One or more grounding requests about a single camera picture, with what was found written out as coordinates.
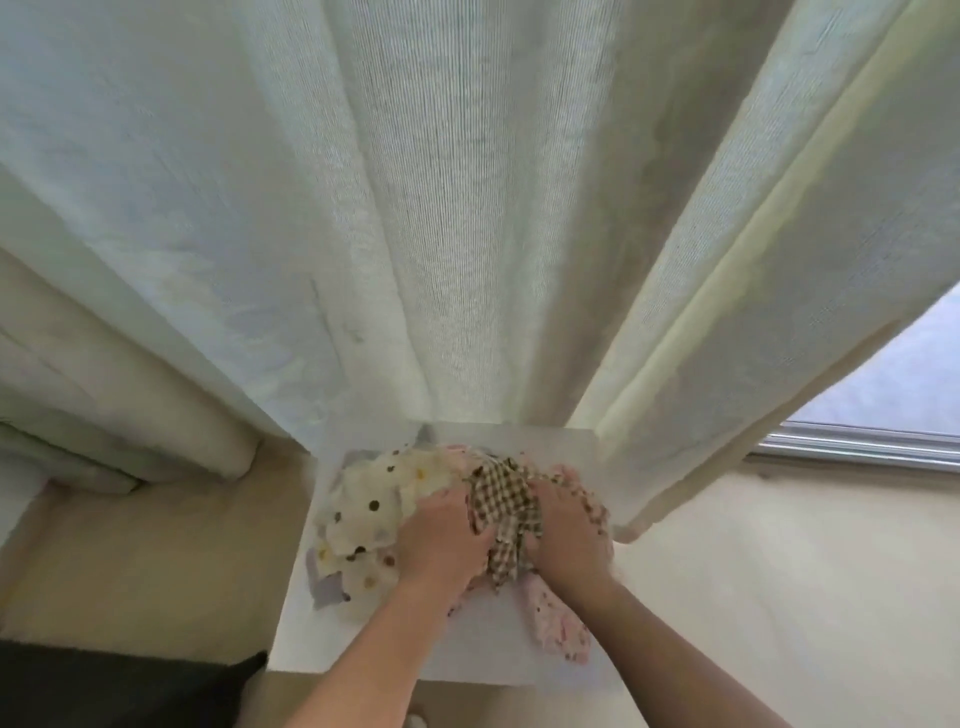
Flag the white sliding door frame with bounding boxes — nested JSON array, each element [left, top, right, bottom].
[[750, 420, 960, 479]]

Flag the person's left forearm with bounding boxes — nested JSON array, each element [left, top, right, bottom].
[[285, 570, 474, 728]]

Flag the cream polka dot cloths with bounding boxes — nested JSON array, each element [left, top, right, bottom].
[[307, 445, 474, 620]]

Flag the white linen curtain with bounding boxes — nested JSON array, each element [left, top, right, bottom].
[[0, 0, 960, 542]]

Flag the person's left hand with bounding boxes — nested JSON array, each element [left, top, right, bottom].
[[393, 483, 497, 594]]

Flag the person's right forearm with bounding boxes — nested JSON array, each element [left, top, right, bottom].
[[577, 577, 789, 728]]

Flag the brown checked cloth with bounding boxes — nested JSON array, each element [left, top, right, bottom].
[[468, 457, 545, 590]]

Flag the black floor mat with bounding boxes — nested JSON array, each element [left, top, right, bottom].
[[0, 637, 272, 728]]

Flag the white table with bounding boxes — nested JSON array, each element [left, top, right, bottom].
[[267, 423, 624, 692]]

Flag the person's right hand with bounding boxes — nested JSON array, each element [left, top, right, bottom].
[[522, 465, 617, 602]]

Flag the pink floral cloths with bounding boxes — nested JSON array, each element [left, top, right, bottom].
[[517, 480, 614, 665]]

